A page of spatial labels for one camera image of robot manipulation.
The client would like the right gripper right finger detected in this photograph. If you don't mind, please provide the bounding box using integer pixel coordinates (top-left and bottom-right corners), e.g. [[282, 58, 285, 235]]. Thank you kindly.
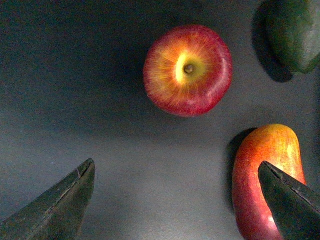
[[258, 161, 320, 240]]

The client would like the green avocado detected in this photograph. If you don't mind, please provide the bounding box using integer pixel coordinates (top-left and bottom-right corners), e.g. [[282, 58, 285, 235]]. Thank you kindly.
[[263, 0, 320, 74]]

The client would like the red yellow apple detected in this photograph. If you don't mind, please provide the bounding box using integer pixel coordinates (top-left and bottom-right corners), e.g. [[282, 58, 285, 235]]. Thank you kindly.
[[143, 24, 233, 118]]

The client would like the red orange mango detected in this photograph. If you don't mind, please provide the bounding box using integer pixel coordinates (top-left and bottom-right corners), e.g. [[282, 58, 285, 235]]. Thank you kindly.
[[231, 123, 306, 240]]

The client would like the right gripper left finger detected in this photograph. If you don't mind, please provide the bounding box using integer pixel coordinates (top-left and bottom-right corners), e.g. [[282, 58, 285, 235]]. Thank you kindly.
[[0, 158, 95, 240]]

